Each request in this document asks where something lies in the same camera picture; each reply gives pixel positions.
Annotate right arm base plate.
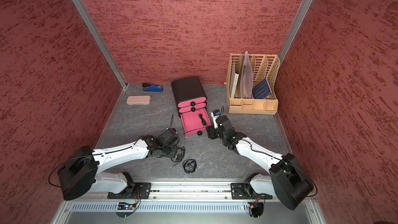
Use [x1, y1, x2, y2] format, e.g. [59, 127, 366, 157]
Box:
[230, 183, 273, 200]

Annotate black earphones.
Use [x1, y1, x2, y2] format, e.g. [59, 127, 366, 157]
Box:
[199, 114, 207, 127]
[170, 146, 186, 169]
[182, 159, 197, 174]

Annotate aluminium corner post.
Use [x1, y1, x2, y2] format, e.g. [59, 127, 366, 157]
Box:
[72, 0, 128, 90]
[278, 0, 313, 63]

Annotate blue black stapler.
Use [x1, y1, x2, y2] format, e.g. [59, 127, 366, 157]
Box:
[142, 83, 163, 92]

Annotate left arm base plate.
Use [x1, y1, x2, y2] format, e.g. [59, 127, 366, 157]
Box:
[107, 183, 151, 200]

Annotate black pink drawer cabinet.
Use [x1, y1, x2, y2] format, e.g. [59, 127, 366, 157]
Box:
[171, 76, 211, 136]

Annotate black earphones bottom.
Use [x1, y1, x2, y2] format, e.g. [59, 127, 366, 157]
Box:
[182, 159, 197, 174]

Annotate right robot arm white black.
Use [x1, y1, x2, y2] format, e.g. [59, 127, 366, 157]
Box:
[207, 115, 317, 210]

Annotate pink pencil case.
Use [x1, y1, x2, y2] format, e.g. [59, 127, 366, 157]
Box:
[126, 95, 151, 105]

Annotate dark blue notebook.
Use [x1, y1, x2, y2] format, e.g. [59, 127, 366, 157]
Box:
[252, 78, 272, 99]

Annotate translucent grey folder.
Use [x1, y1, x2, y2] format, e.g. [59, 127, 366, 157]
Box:
[240, 51, 254, 99]

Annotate aluminium corner post left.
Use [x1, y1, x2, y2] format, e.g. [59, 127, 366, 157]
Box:
[72, 0, 128, 90]

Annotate beige file organizer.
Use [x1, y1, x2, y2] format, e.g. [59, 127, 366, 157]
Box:
[226, 53, 280, 115]

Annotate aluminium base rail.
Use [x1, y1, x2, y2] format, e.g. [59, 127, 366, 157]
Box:
[63, 178, 318, 202]

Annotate beige paper folder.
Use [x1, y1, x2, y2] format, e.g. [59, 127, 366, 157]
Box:
[230, 55, 243, 98]

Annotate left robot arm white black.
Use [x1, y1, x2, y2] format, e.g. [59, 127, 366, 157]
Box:
[55, 128, 185, 201]

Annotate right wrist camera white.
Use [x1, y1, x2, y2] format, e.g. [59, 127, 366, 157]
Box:
[211, 110, 221, 129]

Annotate aluminium corner post right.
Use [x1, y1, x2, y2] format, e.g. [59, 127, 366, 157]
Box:
[278, 0, 313, 63]

